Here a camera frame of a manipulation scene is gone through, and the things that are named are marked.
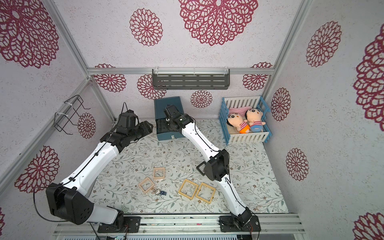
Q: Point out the grey wall shelf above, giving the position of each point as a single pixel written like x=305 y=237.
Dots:
x=194 y=80

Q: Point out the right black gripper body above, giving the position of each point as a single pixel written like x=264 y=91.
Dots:
x=167 y=120

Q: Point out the blue white toy crib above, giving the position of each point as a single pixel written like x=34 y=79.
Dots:
x=239 y=105

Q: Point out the right large yellow brooch box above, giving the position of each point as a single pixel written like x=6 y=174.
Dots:
x=205 y=193

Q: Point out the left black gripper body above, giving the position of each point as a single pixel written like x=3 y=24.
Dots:
x=139 y=131

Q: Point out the black brooch box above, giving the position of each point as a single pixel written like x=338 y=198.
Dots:
x=200 y=168
x=162 y=126

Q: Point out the teal three-drawer cabinet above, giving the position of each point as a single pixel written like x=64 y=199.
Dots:
x=160 y=105

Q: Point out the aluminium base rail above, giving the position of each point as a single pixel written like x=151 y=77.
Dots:
x=188 y=227

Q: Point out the tilted small wooden brooch box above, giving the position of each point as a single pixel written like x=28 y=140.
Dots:
x=146 y=185

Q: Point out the black wire wall rack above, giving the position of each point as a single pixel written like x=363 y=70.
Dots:
x=61 y=119

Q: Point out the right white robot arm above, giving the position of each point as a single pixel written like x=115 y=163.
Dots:
x=217 y=169

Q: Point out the large yellow wooden brooch box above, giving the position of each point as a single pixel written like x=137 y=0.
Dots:
x=188 y=189

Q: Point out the orange dressed plush doll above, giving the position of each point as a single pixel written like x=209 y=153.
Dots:
x=239 y=123

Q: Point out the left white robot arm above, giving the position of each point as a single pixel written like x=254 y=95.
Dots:
x=68 y=201

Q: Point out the blue dressed plush doll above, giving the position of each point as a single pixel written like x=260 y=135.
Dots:
x=254 y=118

